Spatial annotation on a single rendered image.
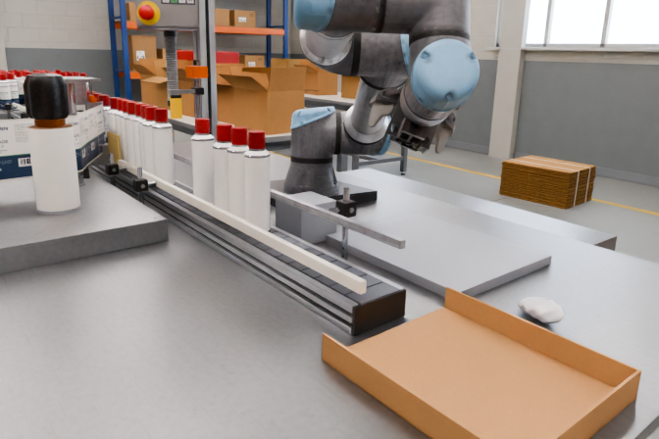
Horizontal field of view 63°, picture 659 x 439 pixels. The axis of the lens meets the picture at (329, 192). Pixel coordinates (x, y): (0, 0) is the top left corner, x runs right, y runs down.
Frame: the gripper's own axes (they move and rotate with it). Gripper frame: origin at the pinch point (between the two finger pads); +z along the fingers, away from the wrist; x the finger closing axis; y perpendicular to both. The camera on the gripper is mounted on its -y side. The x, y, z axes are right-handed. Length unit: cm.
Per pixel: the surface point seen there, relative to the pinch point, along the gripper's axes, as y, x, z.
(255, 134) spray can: 12.5, -26.1, 6.3
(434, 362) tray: 35.5, 13.8, -21.2
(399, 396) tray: 39, 9, -32
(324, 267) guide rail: 29.9, -4.8, -10.5
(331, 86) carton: -123, -65, 490
